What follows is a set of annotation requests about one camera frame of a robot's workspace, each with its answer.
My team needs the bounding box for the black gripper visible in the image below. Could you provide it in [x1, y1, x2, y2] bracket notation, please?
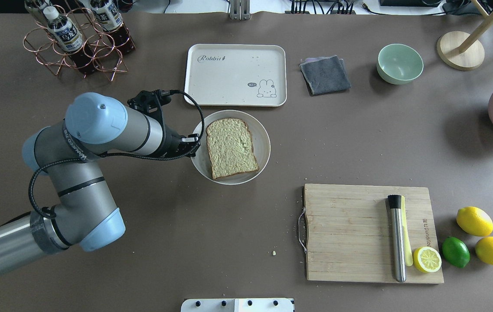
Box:
[127, 89, 201, 159]

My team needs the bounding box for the bread slice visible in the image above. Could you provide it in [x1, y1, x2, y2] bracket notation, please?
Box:
[206, 118, 259, 180]

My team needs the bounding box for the white round plate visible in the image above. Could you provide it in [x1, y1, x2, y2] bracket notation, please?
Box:
[191, 109, 271, 185]

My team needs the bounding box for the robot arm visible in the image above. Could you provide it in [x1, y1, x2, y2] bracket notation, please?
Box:
[0, 90, 205, 275]

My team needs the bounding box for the cream rabbit tray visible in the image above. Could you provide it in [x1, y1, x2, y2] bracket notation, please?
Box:
[184, 44, 287, 107]

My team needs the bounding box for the grey folded cloth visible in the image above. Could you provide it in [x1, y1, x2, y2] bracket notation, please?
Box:
[299, 55, 351, 96]

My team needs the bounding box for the lower left tea bottle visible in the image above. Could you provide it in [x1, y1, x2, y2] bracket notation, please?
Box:
[90, 0, 136, 55]

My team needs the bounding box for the upper tea bottle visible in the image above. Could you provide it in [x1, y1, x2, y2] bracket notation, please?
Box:
[42, 6, 96, 75]

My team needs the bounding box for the wooden cutting board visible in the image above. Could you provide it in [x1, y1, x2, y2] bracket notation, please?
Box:
[304, 183, 438, 283]

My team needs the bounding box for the steel muddler black tip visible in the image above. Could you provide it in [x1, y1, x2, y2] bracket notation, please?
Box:
[387, 194, 406, 283]

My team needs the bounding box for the mint green bowl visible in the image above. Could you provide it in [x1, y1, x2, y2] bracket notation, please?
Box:
[376, 43, 424, 85]

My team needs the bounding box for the yellow knife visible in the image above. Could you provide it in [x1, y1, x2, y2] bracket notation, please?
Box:
[401, 210, 413, 267]

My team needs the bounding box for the halved lemon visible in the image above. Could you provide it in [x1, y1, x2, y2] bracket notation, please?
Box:
[413, 246, 442, 273]

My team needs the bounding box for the green lime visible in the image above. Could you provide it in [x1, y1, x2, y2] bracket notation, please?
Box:
[441, 237, 470, 268]

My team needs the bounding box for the wooden cup stand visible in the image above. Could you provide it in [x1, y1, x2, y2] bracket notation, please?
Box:
[437, 0, 493, 71]

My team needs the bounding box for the lower whole lemon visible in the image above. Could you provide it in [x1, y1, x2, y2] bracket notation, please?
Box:
[456, 207, 493, 237]

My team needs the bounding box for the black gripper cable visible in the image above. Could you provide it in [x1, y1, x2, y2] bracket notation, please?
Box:
[28, 89, 206, 219]

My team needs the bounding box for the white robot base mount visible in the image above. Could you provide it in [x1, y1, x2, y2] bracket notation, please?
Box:
[180, 298, 295, 312]

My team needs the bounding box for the copper wire bottle rack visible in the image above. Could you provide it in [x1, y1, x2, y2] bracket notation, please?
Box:
[23, 0, 128, 81]

